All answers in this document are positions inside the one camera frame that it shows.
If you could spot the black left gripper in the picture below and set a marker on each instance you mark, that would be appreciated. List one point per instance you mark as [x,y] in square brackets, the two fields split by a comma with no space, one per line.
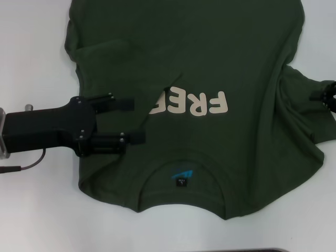
[52,128]

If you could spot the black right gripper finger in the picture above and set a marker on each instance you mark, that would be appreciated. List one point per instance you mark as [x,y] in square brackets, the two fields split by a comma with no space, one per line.
[321,94]
[333,103]

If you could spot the dark green FREE! t-shirt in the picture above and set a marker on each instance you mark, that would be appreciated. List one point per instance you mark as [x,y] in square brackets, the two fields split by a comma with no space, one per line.
[210,52]

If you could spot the silver left wrist post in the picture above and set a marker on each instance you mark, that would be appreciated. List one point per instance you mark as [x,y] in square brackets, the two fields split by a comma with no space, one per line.
[29,107]

